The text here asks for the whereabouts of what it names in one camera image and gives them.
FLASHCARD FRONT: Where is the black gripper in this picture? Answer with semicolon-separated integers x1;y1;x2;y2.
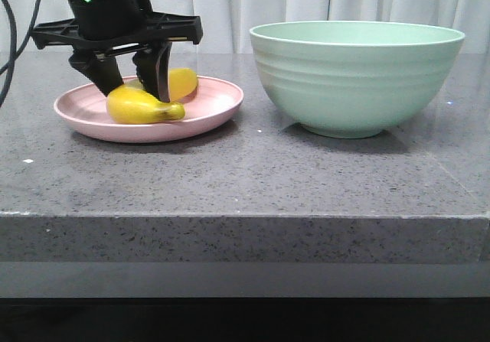
31;0;202;103

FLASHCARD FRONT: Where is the yellow banana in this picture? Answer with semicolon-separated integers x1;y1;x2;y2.
106;68;198;125

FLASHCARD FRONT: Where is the pink plate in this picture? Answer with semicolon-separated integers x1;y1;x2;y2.
54;76;243;143

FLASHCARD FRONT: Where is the green ribbed bowl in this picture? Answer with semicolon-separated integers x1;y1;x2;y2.
250;21;466;138

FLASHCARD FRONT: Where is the white curtain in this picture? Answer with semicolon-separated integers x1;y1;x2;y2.
151;0;489;54

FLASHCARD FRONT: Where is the black cable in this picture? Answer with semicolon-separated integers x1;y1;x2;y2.
0;0;62;108

